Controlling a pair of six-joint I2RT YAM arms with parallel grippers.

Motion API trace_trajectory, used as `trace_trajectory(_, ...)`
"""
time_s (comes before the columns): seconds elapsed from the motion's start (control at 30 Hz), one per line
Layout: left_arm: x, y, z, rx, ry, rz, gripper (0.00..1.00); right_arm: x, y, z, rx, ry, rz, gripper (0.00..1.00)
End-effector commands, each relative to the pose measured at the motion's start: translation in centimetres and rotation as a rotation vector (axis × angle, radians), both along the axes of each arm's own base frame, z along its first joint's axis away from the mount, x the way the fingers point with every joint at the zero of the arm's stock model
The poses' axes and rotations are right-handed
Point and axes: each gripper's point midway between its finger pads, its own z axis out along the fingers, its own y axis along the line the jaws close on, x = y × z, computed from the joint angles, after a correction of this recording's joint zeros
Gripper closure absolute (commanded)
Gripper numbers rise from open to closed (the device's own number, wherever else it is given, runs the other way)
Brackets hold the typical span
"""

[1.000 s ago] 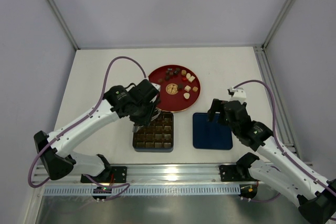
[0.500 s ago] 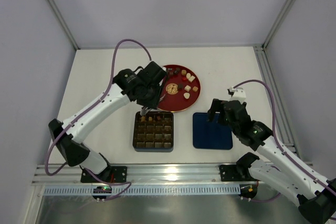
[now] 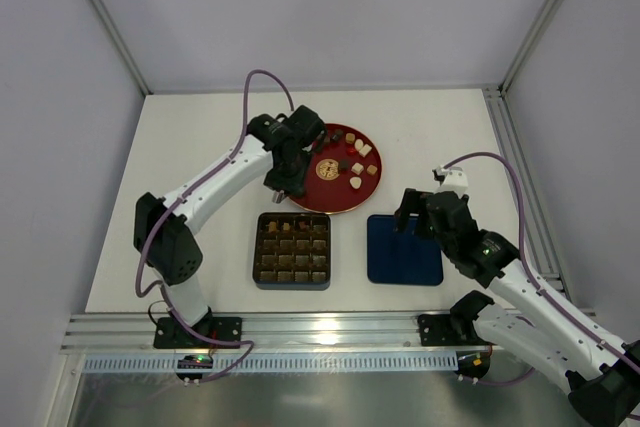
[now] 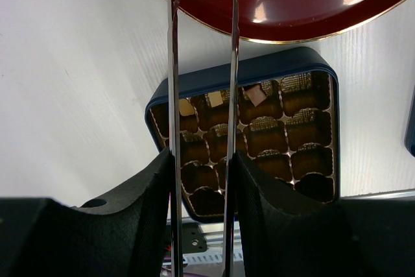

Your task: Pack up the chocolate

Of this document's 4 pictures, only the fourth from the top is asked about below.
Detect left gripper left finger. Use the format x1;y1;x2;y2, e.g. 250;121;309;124
1;149;172;276

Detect tan block chocolate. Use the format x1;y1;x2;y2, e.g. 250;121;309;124
207;91;223;108

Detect blue chocolate box with tray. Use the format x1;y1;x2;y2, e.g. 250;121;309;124
145;46;340;224

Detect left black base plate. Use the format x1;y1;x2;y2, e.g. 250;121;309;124
164;223;208;256

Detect blue box lid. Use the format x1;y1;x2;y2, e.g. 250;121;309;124
404;92;415;157

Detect metal serving tongs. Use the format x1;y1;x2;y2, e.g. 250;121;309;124
167;0;240;276

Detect gold barrel chocolate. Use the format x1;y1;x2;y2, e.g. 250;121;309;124
179;99;195;117

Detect slotted cable duct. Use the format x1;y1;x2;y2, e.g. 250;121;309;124
183;250;244;267

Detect brown rectangular chocolate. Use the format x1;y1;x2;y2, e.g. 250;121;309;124
244;84;267;106

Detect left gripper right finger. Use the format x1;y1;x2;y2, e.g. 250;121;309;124
233;152;414;276

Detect aluminium front rail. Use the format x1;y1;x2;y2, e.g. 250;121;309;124
202;229;242;250

